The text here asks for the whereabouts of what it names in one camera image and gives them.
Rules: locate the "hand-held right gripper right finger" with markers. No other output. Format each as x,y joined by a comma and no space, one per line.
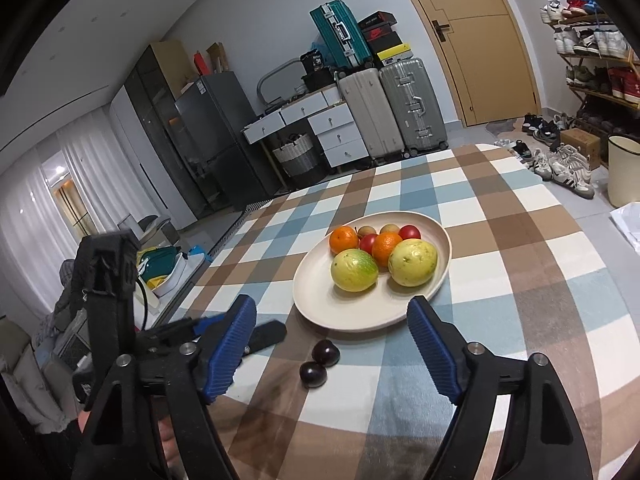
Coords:
432,350

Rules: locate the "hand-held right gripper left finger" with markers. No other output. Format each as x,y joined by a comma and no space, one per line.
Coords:
230,345

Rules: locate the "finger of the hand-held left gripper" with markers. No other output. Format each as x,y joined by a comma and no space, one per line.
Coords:
207,325
265,335

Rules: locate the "cream round plate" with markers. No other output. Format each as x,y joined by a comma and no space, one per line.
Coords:
315,305

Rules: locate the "dark purple plum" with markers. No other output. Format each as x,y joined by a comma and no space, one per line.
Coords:
326,350
312,374

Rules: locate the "pale yellow guava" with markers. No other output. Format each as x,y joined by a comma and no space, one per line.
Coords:
412,262

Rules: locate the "yellow-green guava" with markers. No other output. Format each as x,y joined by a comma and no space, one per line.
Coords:
354,270

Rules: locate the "orange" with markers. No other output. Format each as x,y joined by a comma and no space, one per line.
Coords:
343,239
386,249

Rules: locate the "red tomato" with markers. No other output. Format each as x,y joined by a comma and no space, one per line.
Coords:
410,232
368,243

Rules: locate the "brown longan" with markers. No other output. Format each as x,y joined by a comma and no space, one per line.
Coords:
389,229
366,230

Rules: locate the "person's left hand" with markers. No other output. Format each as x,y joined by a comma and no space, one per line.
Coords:
167,440

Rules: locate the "teal bag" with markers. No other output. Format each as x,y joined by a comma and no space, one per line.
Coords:
157,262

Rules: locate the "white tray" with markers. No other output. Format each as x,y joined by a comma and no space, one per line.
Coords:
185,272

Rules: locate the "checkered tablecloth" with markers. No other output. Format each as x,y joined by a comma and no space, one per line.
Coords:
500,310

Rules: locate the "white curtain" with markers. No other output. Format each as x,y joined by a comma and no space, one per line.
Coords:
30,220

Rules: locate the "white tall cabinet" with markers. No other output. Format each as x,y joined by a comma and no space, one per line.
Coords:
130,150

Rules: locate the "woven basket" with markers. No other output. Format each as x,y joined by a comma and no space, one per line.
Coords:
297,160

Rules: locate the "black glass cabinet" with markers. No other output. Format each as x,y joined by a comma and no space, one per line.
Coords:
155,110

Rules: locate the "grey refrigerator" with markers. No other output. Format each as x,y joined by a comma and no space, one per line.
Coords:
220,120

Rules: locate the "white drawer desk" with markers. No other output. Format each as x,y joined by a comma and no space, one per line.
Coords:
335,135

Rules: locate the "white striped sneaker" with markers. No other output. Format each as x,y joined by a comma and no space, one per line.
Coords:
547,165
572,177

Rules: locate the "beige suitcase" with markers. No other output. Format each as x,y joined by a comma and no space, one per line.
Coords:
367,115

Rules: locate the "black sneaker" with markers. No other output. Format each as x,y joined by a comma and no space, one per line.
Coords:
546,132
531,123

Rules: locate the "silver suitcase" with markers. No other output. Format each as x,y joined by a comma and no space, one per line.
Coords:
412,105

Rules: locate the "brown cardboard box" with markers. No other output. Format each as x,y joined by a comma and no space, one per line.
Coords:
580,147

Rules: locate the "black storage crate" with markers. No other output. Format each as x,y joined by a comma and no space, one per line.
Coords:
319,81

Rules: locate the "cream bucket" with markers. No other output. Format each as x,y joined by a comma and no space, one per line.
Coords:
625,170

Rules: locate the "yellow black shoe box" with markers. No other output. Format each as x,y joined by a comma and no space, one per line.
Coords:
395,53

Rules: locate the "wooden shoe rack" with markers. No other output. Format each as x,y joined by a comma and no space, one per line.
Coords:
600,95

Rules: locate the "wooden door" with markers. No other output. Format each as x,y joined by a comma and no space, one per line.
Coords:
480,45

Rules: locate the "teal suitcase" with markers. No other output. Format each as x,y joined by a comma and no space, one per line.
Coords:
340,35

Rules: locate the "black red shoe box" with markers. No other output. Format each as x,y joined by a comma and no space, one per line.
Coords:
380,37

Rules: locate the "grey oval frame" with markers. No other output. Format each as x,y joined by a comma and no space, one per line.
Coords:
267,80

